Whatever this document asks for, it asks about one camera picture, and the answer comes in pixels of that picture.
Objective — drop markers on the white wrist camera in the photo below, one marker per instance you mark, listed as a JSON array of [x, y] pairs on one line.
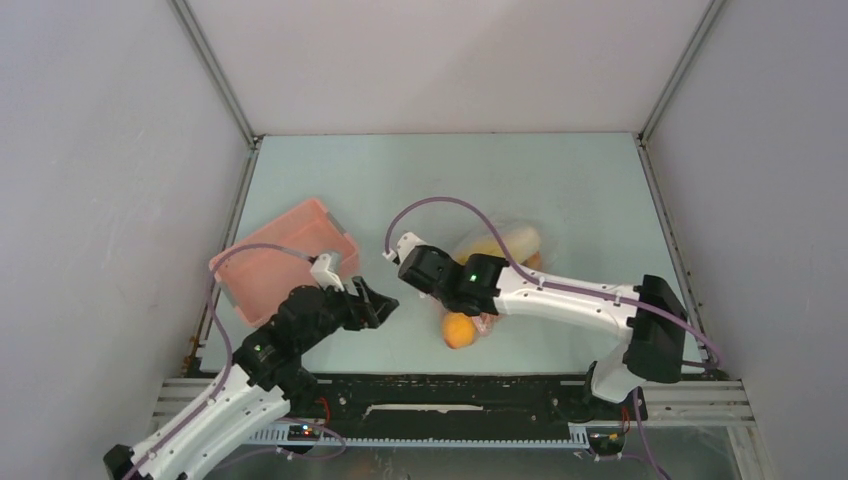
[[324, 271], [404, 246]]

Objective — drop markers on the aluminium frame post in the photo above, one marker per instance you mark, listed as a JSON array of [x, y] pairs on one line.
[[683, 65], [186, 16]]

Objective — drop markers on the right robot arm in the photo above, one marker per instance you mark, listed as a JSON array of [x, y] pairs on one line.
[[647, 320]]

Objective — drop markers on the white cable duct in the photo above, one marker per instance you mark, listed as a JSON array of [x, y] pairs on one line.
[[293, 435]]

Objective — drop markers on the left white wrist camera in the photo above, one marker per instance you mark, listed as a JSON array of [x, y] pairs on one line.
[[324, 271]]

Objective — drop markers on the pink plastic basket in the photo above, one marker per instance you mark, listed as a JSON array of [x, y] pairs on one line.
[[256, 278]]

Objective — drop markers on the left aluminium frame post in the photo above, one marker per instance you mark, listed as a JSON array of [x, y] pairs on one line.
[[186, 16]]

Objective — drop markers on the right aluminium frame post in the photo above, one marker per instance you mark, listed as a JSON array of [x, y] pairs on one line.
[[683, 65]]

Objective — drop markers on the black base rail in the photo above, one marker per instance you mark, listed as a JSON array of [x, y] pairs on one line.
[[474, 407]]

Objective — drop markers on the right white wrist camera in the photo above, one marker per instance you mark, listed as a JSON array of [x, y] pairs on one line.
[[404, 246]]

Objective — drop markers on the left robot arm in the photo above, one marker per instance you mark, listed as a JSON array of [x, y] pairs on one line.
[[264, 381]]

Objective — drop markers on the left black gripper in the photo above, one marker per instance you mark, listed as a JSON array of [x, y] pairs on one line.
[[368, 310]]

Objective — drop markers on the fake orange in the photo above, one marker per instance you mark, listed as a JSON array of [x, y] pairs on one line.
[[458, 330]]

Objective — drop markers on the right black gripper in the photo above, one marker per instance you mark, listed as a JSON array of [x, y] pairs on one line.
[[438, 253]]

